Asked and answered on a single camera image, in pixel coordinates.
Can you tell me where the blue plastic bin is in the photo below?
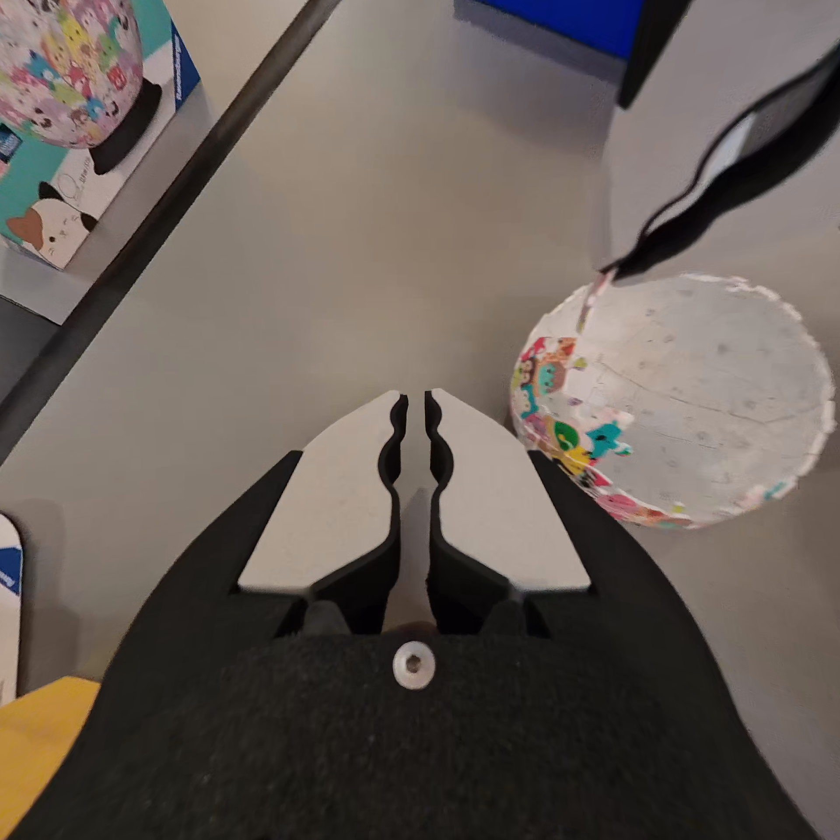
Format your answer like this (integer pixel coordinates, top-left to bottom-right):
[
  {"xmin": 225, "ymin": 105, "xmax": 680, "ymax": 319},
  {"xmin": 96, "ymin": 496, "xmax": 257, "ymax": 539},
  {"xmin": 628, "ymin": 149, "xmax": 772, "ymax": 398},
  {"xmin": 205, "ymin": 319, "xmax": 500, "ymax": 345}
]
[{"xmin": 453, "ymin": 0, "xmax": 644, "ymax": 64}]

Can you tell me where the puzzle box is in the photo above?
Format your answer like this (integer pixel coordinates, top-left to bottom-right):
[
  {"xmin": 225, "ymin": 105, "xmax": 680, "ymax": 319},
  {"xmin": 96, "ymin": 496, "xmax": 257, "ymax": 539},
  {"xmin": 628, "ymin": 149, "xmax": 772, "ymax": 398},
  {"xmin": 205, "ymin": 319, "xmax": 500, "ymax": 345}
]
[{"xmin": 0, "ymin": 0, "xmax": 202, "ymax": 270}]

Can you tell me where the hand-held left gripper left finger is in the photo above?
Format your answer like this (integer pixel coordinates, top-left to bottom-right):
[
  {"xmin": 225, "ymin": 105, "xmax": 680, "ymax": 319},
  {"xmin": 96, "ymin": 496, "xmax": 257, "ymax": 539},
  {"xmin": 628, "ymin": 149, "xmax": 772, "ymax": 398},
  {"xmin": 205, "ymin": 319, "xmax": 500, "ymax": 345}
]
[{"xmin": 239, "ymin": 390, "xmax": 410, "ymax": 628}]

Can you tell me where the white puzzle piece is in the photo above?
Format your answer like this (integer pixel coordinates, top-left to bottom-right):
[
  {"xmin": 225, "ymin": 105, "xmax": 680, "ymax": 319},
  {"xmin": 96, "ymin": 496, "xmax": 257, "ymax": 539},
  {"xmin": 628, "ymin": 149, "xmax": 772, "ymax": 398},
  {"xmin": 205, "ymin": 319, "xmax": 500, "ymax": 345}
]
[{"xmin": 578, "ymin": 269, "xmax": 618, "ymax": 336}]

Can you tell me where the colourful puzzle ball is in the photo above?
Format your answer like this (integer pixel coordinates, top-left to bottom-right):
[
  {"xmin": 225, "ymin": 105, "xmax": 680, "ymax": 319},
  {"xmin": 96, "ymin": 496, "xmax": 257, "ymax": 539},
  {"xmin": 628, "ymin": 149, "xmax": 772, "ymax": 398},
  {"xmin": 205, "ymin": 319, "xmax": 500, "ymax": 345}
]
[{"xmin": 510, "ymin": 273, "xmax": 836, "ymax": 530}]

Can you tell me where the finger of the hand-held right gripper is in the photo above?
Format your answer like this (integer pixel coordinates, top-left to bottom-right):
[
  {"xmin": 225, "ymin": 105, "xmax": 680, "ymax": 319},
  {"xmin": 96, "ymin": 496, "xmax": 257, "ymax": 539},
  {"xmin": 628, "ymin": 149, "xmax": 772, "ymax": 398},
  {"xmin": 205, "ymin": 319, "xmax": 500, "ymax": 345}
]
[
  {"xmin": 615, "ymin": 53, "xmax": 840, "ymax": 283},
  {"xmin": 607, "ymin": 0, "xmax": 840, "ymax": 270}
]

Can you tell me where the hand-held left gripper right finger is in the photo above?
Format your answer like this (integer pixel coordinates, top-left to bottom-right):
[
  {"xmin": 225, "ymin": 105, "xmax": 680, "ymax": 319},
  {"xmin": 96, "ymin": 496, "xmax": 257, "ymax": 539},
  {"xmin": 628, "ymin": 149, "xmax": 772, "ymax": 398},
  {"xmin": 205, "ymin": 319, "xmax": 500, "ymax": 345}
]
[{"xmin": 423, "ymin": 389, "xmax": 592, "ymax": 628}]

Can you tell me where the sheet with round pictures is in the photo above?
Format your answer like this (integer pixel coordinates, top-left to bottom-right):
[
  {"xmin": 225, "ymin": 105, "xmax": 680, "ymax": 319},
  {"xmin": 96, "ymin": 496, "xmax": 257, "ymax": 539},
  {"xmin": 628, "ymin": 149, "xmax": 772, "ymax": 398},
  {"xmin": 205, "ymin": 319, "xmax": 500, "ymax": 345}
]
[{"xmin": 0, "ymin": 512, "xmax": 25, "ymax": 707}]

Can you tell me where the yellow plastic bin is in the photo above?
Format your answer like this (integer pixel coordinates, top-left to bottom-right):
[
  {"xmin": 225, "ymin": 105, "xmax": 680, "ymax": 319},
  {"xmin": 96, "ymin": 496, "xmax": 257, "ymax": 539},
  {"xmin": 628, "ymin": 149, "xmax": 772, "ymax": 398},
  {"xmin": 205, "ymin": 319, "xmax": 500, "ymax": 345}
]
[{"xmin": 0, "ymin": 676, "xmax": 99, "ymax": 840}]

